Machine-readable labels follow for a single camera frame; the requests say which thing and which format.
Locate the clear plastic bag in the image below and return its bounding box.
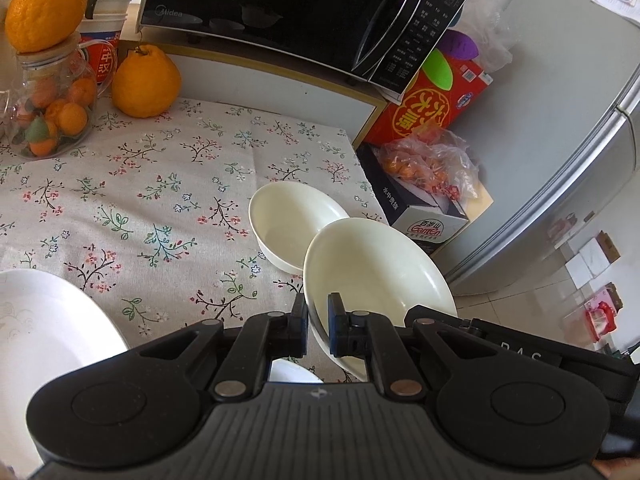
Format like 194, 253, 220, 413
452, 0, 516, 73

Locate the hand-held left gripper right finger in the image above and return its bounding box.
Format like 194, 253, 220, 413
326, 291, 501, 401

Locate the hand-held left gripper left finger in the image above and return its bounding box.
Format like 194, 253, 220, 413
135, 292, 309, 403

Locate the glass jar of small oranges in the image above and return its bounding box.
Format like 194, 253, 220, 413
0, 30, 110, 161

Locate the black microwave oven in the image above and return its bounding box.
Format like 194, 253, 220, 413
137, 0, 469, 97

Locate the red white instant noodle cup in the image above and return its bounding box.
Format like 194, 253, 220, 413
77, 17, 126, 86

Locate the white oval plate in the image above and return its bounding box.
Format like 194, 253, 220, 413
0, 268, 132, 466

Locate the plastic bag of snacks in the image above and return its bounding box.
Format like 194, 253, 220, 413
377, 127, 481, 201

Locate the green oval object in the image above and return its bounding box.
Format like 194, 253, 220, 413
422, 49, 453, 83

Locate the floral tablecloth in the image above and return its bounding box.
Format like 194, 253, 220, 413
0, 97, 391, 386

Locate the silver refrigerator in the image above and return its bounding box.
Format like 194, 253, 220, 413
440, 0, 640, 296

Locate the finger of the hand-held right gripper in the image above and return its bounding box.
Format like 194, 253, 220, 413
404, 304, 476, 331

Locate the dark blue white carton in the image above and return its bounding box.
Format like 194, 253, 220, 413
356, 142, 471, 256

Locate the red printed cardboard box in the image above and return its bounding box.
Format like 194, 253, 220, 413
362, 52, 493, 146

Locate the large orange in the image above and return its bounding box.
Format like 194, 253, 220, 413
5, 0, 88, 53
111, 44, 182, 119

